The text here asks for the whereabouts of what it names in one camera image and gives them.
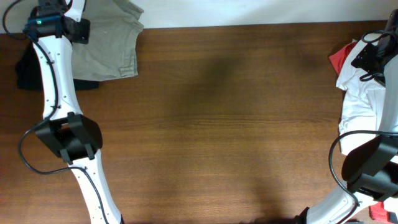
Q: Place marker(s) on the khaki shorts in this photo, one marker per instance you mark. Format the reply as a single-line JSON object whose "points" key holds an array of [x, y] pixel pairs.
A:
{"points": [[111, 50]]}

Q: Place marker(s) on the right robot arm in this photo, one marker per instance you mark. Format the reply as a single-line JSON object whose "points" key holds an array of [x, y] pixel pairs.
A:
{"points": [[369, 172]]}

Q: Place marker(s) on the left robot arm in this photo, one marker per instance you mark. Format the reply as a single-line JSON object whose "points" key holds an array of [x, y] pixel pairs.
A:
{"points": [[70, 136]]}

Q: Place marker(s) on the white shirt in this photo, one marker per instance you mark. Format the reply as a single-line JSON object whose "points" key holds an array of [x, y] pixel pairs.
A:
{"points": [[368, 138]]}

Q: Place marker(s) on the folded black garment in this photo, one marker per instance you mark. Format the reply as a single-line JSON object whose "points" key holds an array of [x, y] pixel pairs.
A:
{"points": [[29, 75]]}

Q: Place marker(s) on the red garment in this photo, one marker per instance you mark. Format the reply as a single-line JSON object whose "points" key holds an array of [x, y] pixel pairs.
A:
{"points": [[342, 57]]}

